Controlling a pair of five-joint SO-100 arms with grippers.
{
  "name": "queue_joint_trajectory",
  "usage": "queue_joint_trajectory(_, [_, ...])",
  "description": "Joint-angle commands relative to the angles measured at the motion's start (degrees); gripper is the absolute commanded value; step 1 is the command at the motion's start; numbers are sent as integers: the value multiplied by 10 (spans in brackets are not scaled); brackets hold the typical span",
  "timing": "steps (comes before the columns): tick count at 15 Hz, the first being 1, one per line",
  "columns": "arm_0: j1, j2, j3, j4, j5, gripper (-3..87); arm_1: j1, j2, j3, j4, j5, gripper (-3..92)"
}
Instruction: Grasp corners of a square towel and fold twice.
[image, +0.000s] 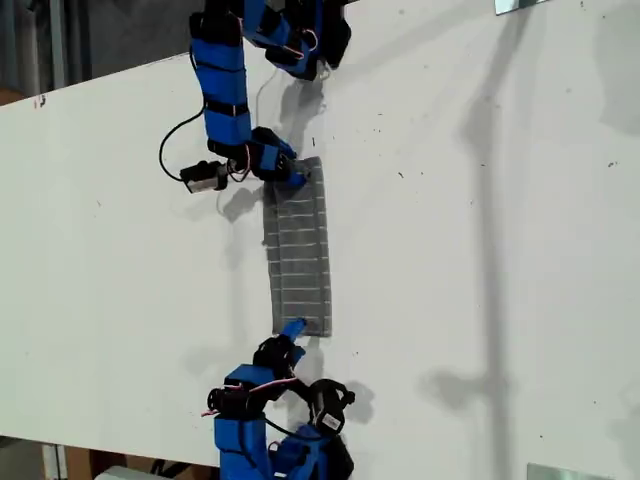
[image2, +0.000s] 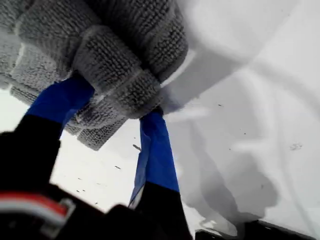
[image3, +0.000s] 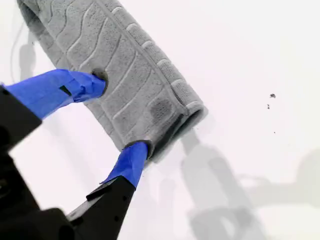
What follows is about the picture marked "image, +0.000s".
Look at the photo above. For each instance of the black camera stalk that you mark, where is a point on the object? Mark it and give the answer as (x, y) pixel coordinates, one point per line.
(302, 387)

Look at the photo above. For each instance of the white box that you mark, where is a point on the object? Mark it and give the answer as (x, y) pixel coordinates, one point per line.
(125, 474)

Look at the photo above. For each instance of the white post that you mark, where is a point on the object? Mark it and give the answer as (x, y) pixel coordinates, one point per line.
(54, 462)

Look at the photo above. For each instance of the shiny metal plate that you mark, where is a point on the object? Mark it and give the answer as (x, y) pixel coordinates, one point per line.
(517, 5)
(565, 472)

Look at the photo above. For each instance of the brown cardboard box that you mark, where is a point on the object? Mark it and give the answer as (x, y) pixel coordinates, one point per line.
(85, 462)

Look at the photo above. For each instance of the grey striped square towel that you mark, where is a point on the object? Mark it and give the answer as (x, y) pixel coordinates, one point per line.
(300, 260)

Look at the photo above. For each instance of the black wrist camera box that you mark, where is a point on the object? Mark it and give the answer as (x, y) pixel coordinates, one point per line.
(200, 177)
(327, 405)

